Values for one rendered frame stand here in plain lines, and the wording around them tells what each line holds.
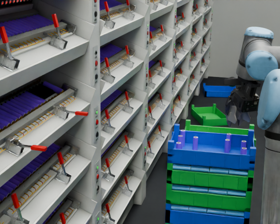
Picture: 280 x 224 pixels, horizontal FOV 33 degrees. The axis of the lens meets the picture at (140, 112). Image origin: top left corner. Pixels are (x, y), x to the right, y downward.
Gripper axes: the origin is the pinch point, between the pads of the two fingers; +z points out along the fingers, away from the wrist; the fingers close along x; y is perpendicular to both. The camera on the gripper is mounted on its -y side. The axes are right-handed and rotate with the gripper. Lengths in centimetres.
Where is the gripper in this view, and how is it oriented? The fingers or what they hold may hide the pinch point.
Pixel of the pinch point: (234, 121)
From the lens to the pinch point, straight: 177.6
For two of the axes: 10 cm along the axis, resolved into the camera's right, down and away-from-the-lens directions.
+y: 3.2, 5.3, -7.9
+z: -1.0, 8.4, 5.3
